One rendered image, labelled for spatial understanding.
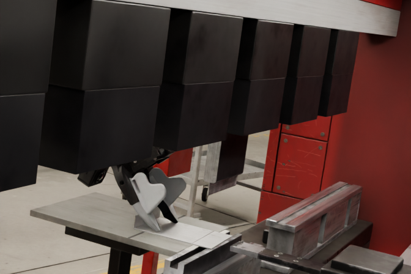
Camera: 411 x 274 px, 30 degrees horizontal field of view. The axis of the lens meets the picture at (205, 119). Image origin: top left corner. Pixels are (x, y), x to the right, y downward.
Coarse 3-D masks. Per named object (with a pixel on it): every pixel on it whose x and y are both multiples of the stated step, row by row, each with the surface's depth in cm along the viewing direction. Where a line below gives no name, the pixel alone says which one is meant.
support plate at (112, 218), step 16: (96, 192) 135; (48, 208) 121; (64, 208) 122; (80, 208) 124; (96, 208) 125; (112, 208) 126; (128, 208) 127; (64, 224) 116; (80, 224) 115; (96, 224) 116; (112, 224) 117; (128, 224) 118; (192, 224) 123; (208, 224) 124; (128, 240) 111; (144, 240) 111; (160, 240) 112; (176, 240) 113
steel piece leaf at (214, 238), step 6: (210, 234) 118; (216, 234) 118; (222, 234) 119; (198, 240) 114; (204, 240) 114; (210, 240) 115; (216, 240) 115; (222, 240) 116; (204, 246) 112; (210, 246) 112
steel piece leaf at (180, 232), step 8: (136, 216) 116; (136, 224) 116; (144, 224) 118; (160, 224) 120; (168, 224) 120; (176, 224) 121; (184, 224) 121; (152, 232) 115; (160, 232) 116; (168, 232) 116; (176, 232) 117; (184, 232) 117; (192, 232) 118; (200, 232) 118; (208, 232) 119; (184, 240) 113; (192, 240) 114
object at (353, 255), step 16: (256, 256) 111; (272, 256) 110; (288, 256) 111; (336, 256) 104; (352, 256) 105; (368, 256) 106; (384, 256) 107; (320, 272) 102; (336, 272) 102; (352, 272) 102; (368, 272) 101; (384, 272) 100; (400, 272) 105
